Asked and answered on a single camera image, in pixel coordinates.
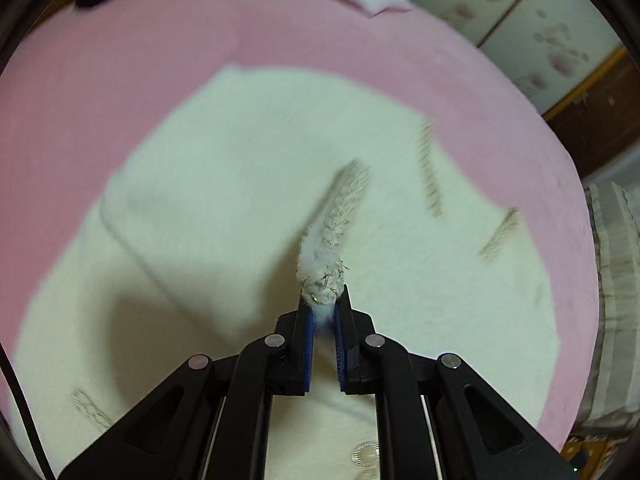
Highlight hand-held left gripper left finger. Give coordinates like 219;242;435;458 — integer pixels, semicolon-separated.
57;292;316;480

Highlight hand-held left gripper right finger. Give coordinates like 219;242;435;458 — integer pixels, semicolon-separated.
332;285;576;480

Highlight white fluffy garment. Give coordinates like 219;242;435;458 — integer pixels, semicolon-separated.
10;65;558;480

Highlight beige ruffled cover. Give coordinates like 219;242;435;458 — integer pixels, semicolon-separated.
582;180;640;431

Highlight pink bed blanket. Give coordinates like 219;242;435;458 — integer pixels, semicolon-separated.
0;0;601;461

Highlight dark wooden furniture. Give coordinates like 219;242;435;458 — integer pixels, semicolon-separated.
542;47;640;181

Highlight floral wardrobe doors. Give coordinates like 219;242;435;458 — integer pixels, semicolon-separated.
400;0;626;116

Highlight yellow wooden frame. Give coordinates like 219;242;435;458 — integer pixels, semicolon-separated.
562;435;608;476

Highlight black cable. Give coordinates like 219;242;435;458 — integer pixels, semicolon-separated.
0;345;56;480

